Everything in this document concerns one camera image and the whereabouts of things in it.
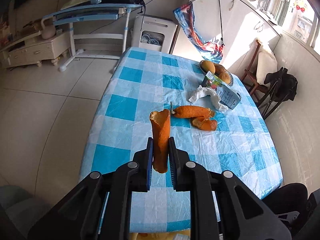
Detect pale teal plastic stool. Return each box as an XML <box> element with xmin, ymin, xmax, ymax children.
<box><xmin>0</xmin><ymin>185</ymin><xmax>52</xmax><ymax>230</ymax></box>

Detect white tissue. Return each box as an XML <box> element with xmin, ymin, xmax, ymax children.
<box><xmin>188</xmin><ymin>85</ymin><xmax>229</xmax><ymax>112</ymax></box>

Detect yellow plastic basin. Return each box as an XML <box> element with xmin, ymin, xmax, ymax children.
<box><xmin>129</xmin><ymin>231</ymin><xmax>193</xmax><ymax>240</ymax></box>

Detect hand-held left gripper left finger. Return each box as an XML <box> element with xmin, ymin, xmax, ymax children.
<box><xmin>27</xmin><ymin>137</ymin><xmax>153</xmax><ymax>240</ymax></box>

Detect white air purifier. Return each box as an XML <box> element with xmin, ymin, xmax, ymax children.
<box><xmin>131</xmin><ymin>15</ymin><xmax>178</xmax><ymax>54</ymax></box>

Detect white grey sneaker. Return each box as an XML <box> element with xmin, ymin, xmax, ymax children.
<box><xmin>260</xmin><ymin>8</ymin><xmax>279</xmax><ymax>25</ymax></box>

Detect black folding chair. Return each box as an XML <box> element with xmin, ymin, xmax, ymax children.
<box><xmin>257</xmin><ymin>67</ymin><xmax>298</xmax><ymax>120</ymax></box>

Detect cream television cabinet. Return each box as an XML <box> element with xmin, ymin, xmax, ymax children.
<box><xmin>0</xmin><ymin>29</ymin><xmax>70</xmax><ymax>68</ymax></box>

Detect bundle of white cables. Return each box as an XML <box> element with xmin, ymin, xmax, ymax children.
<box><xmin>140</xmin><ymin>34</ymin><xmax>162</xmax><ymax>46</ymax></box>

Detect orange peel piece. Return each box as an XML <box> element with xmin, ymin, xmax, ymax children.
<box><xmin>170</xmin><ymin>102</ymin><xmax>215</xmax><ymax>119</ymax></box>
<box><xmin>192</xmin><ymin>117</ymin><xmax>218</xmax><ymax>131</ymax></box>
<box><xmin>150</xmin><ymin>109</ymin><xmax>171</xmax><ymax>173</ymax></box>

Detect brown box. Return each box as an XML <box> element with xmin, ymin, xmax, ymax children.
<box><xmin>20</xmin><ymin>21</ymin><xmax>40</xmax><ymax>34</ymax></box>

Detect fruit plate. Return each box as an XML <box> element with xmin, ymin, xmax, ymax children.
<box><xmin>199</xmin><ymin>60</ymin><xmax>234</xmax><ymax>87</ymax></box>

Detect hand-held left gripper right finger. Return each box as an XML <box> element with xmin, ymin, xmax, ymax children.
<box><xmin>168</xmin><ymin>136</ymin><xmax>293</xmax><ymax>240</ymax></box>

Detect green picture book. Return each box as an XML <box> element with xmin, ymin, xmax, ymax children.
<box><xmin>61</xmin><ymin>0</ymin><xmax>92</xmax><ymax>10</ymax></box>

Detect white pillow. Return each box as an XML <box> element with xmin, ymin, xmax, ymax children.
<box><xmin>255</xmin><ymin>39</ymin><xmax>278</xmax><ymax>85</ymax></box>

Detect white cabinet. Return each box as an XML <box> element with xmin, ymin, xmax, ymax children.
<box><xmin>172</xmin><ymin>0</ymin><xmax>283</xmax><ymax>80</ymax></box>

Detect person's dark clothing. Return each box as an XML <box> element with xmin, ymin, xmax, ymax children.
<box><xmin>262</xmin><ymin>183</ymin><xmax>309</xmax><ymax>215</ymax></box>

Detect red window decoration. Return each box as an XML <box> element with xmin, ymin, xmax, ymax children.
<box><xmin>294</xmin><ymin>1</ymin><xmax>307</xmax><ymax>13</ymax></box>

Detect blue white study desk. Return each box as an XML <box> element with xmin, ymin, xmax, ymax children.
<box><xmin>41</xmin><ymin>1</ymin><xmax>143</xmax><ymax>72</ymax></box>

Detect colourful printed drawstring bag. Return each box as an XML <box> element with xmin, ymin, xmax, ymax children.
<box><xmin>172</xmin><ymin>0</ymin><xmax>225</xmax><ymax>64</ymax></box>

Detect pink kettlebell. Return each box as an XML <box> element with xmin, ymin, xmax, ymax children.
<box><xmin>41</xmin><ymin>19</ymin><xmax>55</xmax><ymax>40</ymax></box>

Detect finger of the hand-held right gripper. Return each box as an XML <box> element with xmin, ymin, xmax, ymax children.
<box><xmin>274</xmin><ymin>210</ymin><xmax>302</xmax><ymax>228</ymax></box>

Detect wooden chair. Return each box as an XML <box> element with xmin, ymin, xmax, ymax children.
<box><xmin>241</xmin><ymin>38</ymin><xmax>269</xmax><ymax>102</ymax></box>

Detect white green carton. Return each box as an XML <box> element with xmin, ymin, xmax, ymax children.
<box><xmin>202</xmin><ymin>71</ymin><xmax>242</xmax><ymax>110</ymax></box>

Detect blue white checked tablecloth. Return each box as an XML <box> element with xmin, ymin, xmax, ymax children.
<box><xmin>79</xmin><ymin>47</ymin><xmax>284</xmax><ymax>233</ymax></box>

